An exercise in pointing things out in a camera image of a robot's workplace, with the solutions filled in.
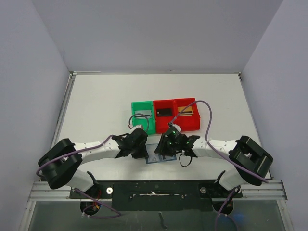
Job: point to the white card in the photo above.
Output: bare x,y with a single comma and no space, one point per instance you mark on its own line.
165,158

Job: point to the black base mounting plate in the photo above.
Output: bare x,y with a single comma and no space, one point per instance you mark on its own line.
159,204

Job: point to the black card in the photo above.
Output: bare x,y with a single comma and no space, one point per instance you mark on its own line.
164,112

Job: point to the red plastic bin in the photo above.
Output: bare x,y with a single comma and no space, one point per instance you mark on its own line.
189,119
161,123

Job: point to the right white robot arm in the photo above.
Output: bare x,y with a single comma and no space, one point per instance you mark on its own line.
251,162

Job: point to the gold card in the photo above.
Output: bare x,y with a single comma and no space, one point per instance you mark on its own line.
185,111

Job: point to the green plastic bin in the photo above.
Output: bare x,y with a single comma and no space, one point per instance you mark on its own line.
149,124

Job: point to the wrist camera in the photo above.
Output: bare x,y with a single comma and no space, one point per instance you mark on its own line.
132,128
174,128

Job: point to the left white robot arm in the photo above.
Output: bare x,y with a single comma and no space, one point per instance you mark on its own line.
60,165

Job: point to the aluminium frame rail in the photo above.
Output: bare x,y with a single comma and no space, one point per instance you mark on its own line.
110,190

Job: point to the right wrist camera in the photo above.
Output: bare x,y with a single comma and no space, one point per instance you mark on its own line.
174,128

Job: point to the silver VIP card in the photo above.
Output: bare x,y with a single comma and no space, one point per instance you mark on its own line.
142,114

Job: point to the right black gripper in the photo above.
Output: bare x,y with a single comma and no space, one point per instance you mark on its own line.
162,147

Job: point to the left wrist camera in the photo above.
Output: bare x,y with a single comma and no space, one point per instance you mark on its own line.
132,128

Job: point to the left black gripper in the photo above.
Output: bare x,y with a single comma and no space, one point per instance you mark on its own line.
141,149

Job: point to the blue leather card holder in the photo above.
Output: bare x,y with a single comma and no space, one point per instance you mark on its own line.
153,158

